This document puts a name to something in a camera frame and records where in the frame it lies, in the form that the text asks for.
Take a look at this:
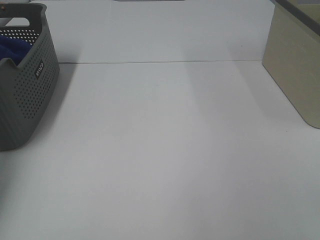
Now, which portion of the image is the blue microfibre towel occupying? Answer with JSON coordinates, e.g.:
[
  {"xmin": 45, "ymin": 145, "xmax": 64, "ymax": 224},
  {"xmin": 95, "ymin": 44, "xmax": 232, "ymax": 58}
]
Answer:
[{"xmin": 0, "ymin": 35, "xmax": 32, "ymax": 66}]

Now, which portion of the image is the grey perforated plastic basket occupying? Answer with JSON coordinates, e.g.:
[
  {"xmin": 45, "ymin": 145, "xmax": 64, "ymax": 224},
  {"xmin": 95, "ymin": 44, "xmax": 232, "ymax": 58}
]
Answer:
[{"xmin": 0, "ymin": 3, "xmax": 60, "ymax": 151}]

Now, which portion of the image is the beige storage bin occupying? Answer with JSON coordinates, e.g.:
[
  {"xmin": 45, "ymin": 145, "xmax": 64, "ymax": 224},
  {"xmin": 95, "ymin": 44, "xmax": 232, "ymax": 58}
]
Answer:
[{"xmin": 262, "ymin": 0, "xmax": 320, "ymax": 129}]

